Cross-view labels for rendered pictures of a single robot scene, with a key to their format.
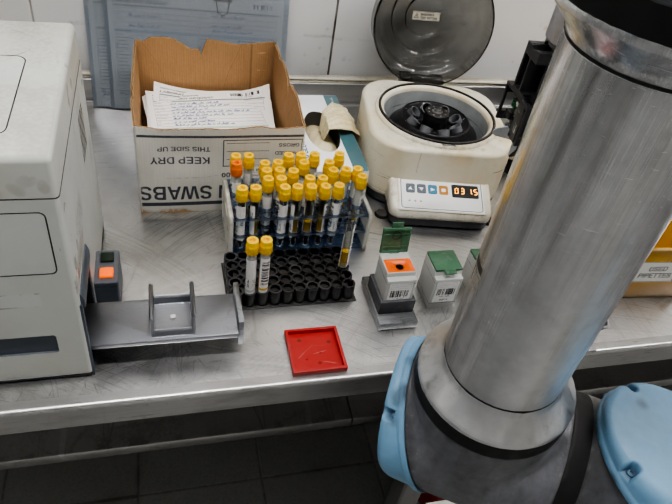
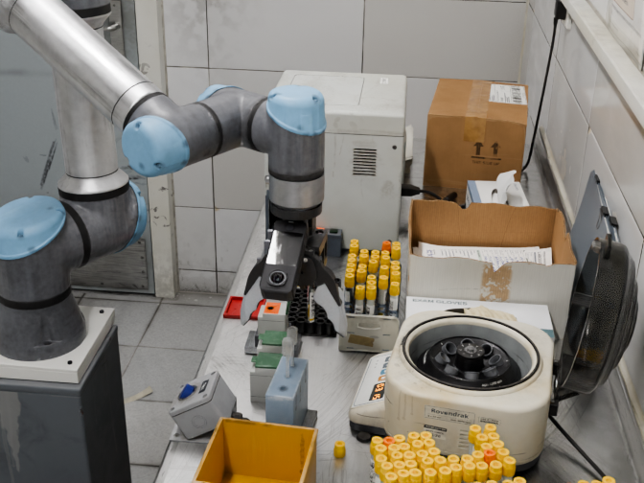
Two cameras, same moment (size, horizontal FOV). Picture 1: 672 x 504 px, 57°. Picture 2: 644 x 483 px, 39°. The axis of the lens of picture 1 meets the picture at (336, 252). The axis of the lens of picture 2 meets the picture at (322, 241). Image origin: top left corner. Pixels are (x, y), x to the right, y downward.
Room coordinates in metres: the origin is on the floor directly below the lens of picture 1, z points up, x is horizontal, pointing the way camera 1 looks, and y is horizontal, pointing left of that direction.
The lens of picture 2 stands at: (1.25, -1.25, 1.73)
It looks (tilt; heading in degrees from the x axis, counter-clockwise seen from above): 26 degrees down; 115
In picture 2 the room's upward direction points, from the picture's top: 1 degrees clockwise
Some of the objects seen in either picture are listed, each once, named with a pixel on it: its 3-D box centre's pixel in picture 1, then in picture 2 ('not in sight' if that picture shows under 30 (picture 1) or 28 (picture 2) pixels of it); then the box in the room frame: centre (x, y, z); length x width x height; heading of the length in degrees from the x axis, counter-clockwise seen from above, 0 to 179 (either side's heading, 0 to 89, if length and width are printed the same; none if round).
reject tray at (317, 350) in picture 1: (315, 350); (244, 308); (0.51, 0.00, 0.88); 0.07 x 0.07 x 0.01; 20
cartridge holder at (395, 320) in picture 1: (390, 296); (273, 337); (0.61, -0.08, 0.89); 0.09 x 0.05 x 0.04; 20
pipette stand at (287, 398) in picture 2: not in sight; (287, 404); (0.74, -0.28, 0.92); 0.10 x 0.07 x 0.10; 105
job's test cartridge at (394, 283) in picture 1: (394, 281); (273, 324); (0.61, -0.08, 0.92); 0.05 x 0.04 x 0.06; 20
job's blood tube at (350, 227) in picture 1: (345, 250); (310, 306); (0.65, -0.01, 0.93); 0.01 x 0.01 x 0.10
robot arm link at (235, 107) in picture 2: not in sight; (231, 120); (0.63, -0.22, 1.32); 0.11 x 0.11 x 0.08; 77
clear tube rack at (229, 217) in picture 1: (295, 214); (371, 304); (0.73, 0.07, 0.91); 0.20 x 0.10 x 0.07; 110
